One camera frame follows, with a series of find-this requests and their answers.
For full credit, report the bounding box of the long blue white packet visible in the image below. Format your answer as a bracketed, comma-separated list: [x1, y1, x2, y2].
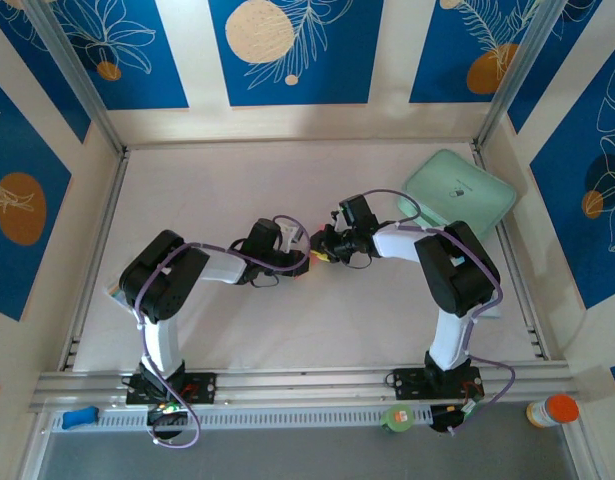
[449, 253, 503, 320]

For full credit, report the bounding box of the blue bone-shaped sponge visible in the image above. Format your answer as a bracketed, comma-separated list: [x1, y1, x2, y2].
[61, 407, 99, 431]

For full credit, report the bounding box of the wide aluminium mounting rail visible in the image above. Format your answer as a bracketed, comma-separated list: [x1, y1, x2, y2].
[29, 367, 578, 414]

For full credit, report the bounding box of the mint green zipper pouch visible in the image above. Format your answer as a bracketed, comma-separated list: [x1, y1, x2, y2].
[401, 148, 518, 241]

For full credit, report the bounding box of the grey metal panel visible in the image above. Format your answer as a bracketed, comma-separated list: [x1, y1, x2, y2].
[36, 432, 578, 480]

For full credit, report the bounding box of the green tape roll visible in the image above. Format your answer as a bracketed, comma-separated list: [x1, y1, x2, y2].
[380, 403, 415, 435]

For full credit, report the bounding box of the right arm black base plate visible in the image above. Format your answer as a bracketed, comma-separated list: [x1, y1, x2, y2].
[391, 367, 484, 401]

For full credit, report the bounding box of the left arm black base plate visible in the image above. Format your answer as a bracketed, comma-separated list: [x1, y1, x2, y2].
[125, 372, 218, 406]

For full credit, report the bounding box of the aluminium frame post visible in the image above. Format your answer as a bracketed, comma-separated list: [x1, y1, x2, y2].
[474, 0, 571, 146]
[24, 0, 126, 156]

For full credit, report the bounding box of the orange-capped bottle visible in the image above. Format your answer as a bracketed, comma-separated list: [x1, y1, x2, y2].
[525, 393, 581, 429]

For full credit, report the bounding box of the slotted grey cable duct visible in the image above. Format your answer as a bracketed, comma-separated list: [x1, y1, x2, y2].
[51, 404, 433, 434]

